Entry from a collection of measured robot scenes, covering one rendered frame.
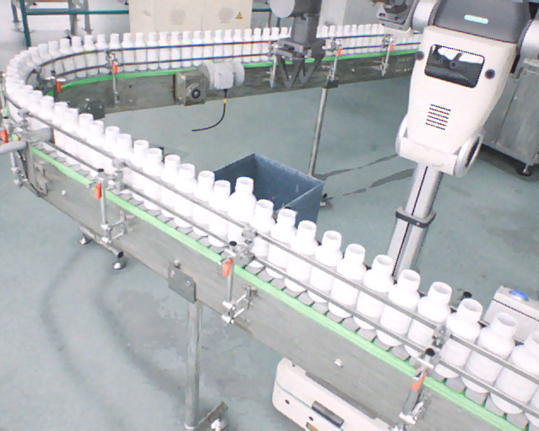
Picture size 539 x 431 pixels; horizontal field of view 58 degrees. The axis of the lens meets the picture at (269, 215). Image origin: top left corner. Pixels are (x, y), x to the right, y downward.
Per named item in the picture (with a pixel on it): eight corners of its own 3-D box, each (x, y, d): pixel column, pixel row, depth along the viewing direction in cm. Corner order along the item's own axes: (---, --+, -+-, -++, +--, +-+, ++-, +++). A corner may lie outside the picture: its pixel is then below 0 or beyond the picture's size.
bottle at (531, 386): (519, 393, 93) (556, 331, 84) (525, 420, 88) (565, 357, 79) (487, 384, 94) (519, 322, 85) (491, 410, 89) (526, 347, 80)
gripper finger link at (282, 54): (270, 85, 109) (275, 41, 104) (288, 79, 114) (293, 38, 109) (295, 93, 106) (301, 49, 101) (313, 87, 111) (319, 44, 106)
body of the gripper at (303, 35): (275, 48, 105) (280, 10, 101) (301, 42, 112) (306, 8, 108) (301, 55, 102) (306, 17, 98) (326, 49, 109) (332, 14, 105)
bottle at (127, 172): (125, 182, 144) (122, 130, 135) (142, 188, 142) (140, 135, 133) (111, 191, 139) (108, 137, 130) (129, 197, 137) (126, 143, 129)
